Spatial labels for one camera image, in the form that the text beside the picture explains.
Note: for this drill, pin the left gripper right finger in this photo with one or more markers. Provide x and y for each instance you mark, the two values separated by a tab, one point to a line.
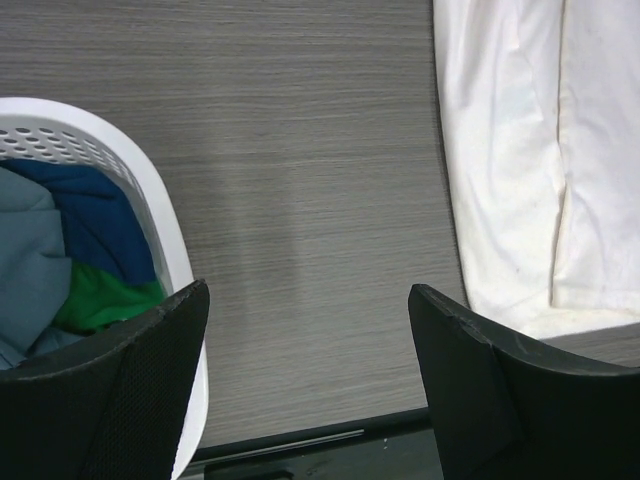
504	405

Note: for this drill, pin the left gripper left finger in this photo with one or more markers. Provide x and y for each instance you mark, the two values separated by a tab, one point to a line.
129	402

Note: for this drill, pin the cream white t shirt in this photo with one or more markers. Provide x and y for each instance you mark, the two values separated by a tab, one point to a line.
540	116

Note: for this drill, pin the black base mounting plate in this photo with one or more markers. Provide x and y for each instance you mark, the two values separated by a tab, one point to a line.
395	446

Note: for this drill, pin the green garment in basket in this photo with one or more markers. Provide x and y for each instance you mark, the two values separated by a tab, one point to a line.
98	300

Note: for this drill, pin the grey blue shirt in basket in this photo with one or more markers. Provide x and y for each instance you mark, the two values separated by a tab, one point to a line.
35	271

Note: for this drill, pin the blue garment in basket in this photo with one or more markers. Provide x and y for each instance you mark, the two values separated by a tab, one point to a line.
99	225

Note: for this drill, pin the white plastic laundry basket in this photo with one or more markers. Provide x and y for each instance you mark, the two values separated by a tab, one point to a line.
58	133

